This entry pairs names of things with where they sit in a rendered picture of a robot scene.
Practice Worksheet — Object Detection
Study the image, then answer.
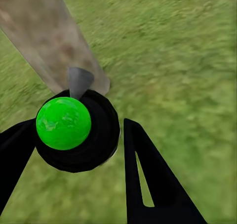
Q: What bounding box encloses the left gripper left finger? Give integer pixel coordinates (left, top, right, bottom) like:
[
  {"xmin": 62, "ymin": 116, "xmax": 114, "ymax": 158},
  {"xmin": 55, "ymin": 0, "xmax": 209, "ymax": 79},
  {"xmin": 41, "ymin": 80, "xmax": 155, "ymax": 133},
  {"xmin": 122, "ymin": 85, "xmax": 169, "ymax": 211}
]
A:
[{"xmin": 0, "ymin": 118, "xmax": 36, "ymax": 215}]

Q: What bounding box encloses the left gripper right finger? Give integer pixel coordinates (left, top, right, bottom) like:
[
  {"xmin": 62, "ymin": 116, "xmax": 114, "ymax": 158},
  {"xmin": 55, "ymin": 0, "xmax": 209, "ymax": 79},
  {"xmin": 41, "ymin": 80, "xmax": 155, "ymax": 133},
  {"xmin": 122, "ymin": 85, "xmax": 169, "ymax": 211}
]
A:
[{"xmin": 123, "ymin": 118, "xmax": 207, "ymax": 224}]

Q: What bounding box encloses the pesticide atomizer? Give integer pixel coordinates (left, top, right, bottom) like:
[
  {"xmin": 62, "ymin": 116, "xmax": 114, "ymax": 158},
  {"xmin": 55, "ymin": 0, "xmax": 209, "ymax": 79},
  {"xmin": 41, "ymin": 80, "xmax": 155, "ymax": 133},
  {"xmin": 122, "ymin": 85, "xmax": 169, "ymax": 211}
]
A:
[{"xmin": 33, "ymin": 66, "xmax": 121, "ymax": 173}]

